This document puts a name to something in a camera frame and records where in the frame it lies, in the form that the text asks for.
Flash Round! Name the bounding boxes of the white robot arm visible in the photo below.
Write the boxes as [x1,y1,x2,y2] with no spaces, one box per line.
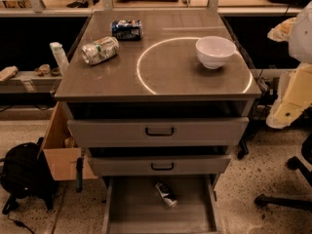
[266,2,312,129]

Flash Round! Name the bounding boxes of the grey top drawer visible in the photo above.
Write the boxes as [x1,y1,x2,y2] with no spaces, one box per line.
[67,117,249,148]

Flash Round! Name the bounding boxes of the grey drawer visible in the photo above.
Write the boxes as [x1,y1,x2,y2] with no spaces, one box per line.
[89,155,230,176]
[67,117,249,148]
[102,175,220,234]

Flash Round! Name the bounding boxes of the grey drawer cabinet counter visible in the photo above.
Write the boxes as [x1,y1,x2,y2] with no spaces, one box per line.
[54,9,263,122]

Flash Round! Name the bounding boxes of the grey middle drawer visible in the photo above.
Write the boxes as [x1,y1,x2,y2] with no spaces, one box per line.
[89,155,230,176]

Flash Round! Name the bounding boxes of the blue pepsi can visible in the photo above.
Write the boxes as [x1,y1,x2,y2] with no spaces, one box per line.
[111,19,143,41]

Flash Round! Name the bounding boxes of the grey bottom drawer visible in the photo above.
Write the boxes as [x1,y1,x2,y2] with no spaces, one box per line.
[102,175,220,234]

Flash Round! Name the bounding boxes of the black office chair base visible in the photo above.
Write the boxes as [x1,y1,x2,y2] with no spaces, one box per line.
[253,134,312,213]

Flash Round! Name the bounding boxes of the white ceramic bowl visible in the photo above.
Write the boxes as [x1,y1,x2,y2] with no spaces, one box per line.
[195,36,236,69]

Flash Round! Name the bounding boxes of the white plastic bottle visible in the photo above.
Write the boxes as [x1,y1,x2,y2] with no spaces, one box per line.
[50,42,69,75]

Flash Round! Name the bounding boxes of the brown cardboard box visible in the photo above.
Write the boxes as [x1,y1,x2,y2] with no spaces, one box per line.
[42,103,97,180]

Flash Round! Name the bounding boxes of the small round tape rolls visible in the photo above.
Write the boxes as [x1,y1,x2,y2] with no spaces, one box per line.
[34,64,60,76]

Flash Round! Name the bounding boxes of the black backpack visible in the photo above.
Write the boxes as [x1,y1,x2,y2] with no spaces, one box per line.
[0,137,58,215]

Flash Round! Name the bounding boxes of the beige block on shelf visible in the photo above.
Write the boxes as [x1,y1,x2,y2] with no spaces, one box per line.
[0,66,19,82]

